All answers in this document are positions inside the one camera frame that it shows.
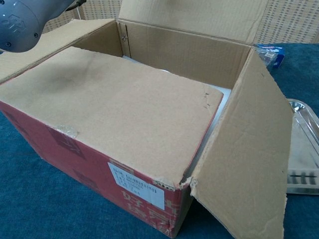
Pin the stainless steel tray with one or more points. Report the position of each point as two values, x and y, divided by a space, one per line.
304 144

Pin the blue snack packet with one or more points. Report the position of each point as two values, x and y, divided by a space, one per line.
277 53

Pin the blue tablecloth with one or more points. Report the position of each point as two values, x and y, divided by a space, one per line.
37 194

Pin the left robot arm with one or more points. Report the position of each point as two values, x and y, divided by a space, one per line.
22 25

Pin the woven folding screen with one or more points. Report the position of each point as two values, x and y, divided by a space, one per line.
294 22

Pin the red printed cardboard box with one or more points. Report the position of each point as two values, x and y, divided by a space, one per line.
112 112

